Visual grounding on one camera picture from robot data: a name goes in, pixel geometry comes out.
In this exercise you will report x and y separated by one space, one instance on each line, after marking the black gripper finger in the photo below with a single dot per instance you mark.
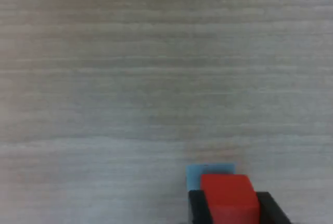
199 208
271 211

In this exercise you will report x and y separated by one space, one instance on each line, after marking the red cube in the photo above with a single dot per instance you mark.
229 200

